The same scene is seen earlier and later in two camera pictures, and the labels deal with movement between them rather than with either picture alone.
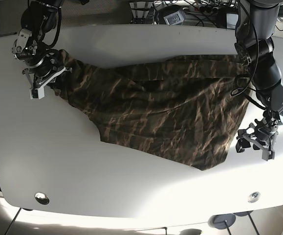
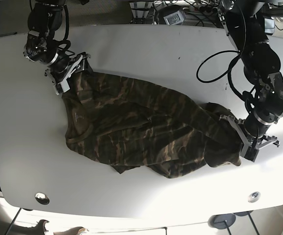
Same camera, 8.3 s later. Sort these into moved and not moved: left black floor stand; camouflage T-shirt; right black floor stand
Moved: camouflage T-shirt
Not moved: left black floor stand; right black floor stand
